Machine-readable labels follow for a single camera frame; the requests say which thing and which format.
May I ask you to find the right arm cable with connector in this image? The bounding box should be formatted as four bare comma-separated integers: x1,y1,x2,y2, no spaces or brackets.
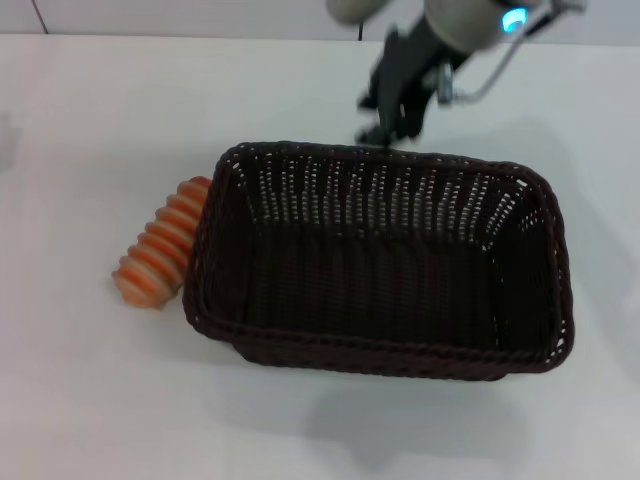
435,0,589,105

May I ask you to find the ridged orange bread loaf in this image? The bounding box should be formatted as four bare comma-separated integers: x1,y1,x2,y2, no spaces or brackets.
110,175,213,310

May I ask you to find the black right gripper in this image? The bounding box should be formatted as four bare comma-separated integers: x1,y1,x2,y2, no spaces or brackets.
354,19,474,149

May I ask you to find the black wicker basket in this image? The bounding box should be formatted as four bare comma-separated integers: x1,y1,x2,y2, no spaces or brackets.
182,140,575,384

